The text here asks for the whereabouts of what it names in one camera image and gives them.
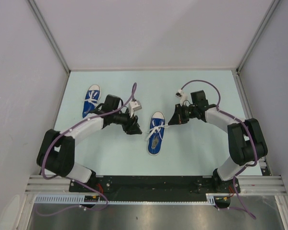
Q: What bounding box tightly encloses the blue sneaker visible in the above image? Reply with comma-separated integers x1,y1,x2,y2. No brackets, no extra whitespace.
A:
147,111,166,156
82,84,101,118

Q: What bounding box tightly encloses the aluminium corner post right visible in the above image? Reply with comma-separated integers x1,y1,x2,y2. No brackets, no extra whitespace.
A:
236,0,282,73

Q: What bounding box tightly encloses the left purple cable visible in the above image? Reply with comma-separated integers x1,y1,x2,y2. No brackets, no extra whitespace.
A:
35,82,138,218

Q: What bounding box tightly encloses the aluminium corner post left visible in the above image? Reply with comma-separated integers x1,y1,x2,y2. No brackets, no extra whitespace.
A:
26,0,71,75

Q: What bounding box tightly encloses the aluminium corner post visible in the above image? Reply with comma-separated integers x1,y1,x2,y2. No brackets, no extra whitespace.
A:
26,0,71,75
236,0,282,73

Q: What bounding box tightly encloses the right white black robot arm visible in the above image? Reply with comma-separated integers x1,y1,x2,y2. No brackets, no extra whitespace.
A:
168,89,268,192

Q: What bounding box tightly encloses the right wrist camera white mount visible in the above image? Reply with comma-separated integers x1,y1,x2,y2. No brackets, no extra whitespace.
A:
175,89,188,105

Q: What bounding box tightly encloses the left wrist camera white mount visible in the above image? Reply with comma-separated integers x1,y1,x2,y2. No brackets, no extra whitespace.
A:
128,100,142,117

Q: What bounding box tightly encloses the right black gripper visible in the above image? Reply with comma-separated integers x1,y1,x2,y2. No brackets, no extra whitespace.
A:
168,103,198,126

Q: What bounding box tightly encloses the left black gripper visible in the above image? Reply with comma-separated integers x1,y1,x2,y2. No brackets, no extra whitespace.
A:
111,108,142,135

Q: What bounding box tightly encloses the white slotted cable duct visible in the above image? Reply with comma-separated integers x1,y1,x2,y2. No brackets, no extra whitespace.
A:
34,193,233,206

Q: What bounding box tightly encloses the purple cable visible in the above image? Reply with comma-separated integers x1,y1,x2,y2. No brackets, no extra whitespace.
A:
35,82,138,218
180,80,259,220

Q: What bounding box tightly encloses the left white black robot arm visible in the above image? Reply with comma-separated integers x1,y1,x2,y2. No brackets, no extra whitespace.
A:
36,94,142,192

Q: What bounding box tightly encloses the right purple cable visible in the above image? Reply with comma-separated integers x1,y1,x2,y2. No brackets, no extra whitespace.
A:
180,80,259,220

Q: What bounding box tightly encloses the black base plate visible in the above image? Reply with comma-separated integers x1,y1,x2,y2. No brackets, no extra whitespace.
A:
69,174,241,208

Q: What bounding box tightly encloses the white shoelace of sneaker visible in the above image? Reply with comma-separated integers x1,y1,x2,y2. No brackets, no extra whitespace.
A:
145,121,169,141

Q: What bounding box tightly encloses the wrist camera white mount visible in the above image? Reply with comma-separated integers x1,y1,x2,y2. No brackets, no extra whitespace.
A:
175,89,188,105
128,100,142,117

